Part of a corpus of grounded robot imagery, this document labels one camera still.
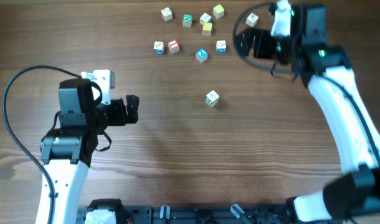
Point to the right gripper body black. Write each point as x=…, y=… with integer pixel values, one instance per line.
x=266, y=48

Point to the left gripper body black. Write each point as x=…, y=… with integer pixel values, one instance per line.
x=113, y=115

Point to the white block blue bottom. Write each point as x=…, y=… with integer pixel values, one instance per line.
x=221, y=46

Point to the white teal-edged block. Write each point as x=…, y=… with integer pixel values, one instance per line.
x=212, y=98

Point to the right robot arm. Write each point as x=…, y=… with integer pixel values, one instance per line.
x=298, y=42

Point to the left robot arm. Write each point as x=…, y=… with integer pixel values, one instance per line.
x=66, y=152

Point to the white picture block far right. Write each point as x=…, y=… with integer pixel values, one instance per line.
x=252, y=19

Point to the yellow-green top block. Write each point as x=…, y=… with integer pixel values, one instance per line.
x=218, y=11

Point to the yellow block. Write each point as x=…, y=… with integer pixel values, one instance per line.
x=207, y=28

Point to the white block blue base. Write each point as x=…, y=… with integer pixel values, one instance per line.
x=158, y=48

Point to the blue P block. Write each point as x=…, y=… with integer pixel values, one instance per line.
x=201, y=55

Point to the white block blue side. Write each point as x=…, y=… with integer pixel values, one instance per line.
x=205, y=18

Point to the red L block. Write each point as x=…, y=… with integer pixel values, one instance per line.
x=174, y=46

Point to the green N block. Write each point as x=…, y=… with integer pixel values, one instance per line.
x=187, y=20

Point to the white block top left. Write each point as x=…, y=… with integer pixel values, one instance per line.
x=166, y=14

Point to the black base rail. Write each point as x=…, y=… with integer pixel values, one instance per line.
x=141, y=214

